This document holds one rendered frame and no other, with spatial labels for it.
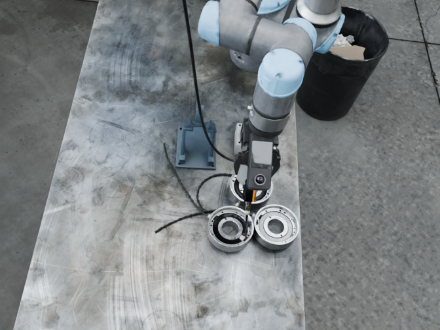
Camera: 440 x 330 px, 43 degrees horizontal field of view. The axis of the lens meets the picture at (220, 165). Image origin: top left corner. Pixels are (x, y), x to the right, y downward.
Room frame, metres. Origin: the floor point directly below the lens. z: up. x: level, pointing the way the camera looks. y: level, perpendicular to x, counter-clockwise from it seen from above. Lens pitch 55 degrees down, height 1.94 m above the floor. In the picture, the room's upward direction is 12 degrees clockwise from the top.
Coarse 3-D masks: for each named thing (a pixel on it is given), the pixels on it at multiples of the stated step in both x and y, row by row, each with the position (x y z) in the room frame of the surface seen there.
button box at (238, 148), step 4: (240, 124) 0.92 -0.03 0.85; (236, 128) 0.91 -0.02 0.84; (240, 128) 0.90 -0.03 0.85; (236, 132) 0.89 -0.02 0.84; (236, 136) 0.88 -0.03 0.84; (236, 140) 0.86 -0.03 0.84; (236, 144) 0.85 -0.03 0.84; (240, 144) 0.85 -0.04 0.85; (236, 148) 0.85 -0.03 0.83; (240, 148) 0.85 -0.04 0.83; (236, 152) 0.85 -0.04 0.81; (240, 152) 0.85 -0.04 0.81
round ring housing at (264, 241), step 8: (264, 208) 0.69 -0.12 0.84; (272, 208) 0.70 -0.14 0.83; (280, 208) 0.70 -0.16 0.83; (256, 216) 0.66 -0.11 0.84; (272, 216) 0.68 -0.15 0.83; (288, 216) 0.68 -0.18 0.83; (264, 224) 0.65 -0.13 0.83; (272, 224) 0.67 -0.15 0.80; (280, 224) 0.67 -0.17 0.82; (296, 224) 0.67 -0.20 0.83; (256, 232) 0.62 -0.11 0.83; (296, 232) 0.64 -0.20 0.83; (264, 240) 0.60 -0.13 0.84; (288, 240) 0.62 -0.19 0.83; (272, 248) 0.60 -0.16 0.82; (280, 248) 0.60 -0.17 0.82
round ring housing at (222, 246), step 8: (224, 208) 0.67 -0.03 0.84; (232, 208) 0.67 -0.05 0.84; (240, 208) 0.67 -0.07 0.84; (248, 216) 0.66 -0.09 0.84; (208, 224) 0.61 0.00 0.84; (224, 224) 0.63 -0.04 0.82; (232, 224) 0.64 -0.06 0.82; (240, 224) 0.64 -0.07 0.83; (208, 232) 0.60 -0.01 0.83; (240, 232) 0.62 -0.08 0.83; (248, 232) 0.62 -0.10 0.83; (216, 240) 0.58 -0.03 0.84; (248, 240) 0.59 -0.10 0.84; (224, 248) 0.57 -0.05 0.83; (232, 248) 0.57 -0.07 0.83; (240, 248) 0.58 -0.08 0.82
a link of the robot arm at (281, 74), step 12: (264, 60) 0.70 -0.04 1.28; (276, 60) 0.70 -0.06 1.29; (288, 60) 0.71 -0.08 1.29; (300, 60) 0.72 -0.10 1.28; (264, 72) 0.68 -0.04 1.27; (276, 72) 0.68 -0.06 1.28; (288, 72) 0.68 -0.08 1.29; (300, 72) 0.69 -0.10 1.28; (264, 84) 0.68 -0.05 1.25; (276, 84) 0.67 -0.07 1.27; (288, 84) 0.67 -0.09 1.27; (300, 84) 0.69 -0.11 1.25; (264, 96) 0.67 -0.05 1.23; (276, 96) 0.66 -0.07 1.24; (288, 96) 0.67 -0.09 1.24; (264, 108) 0.67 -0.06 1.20; (276, 108) 0.67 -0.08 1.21; (288, 108) 0.68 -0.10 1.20
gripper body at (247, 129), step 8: (248, 120) 0.70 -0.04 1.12; (248, 128) 0.72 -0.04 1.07; (256, 128) 0.68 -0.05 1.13; (240, 136) 0.73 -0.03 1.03; (248, 136) 0.70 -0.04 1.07; (264, 136) 0.67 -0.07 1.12; (272, 136) 0.67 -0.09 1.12; (248, 144) 0.68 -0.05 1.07; (248, 152) 0.67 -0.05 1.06; (272, 160) 0.68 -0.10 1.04
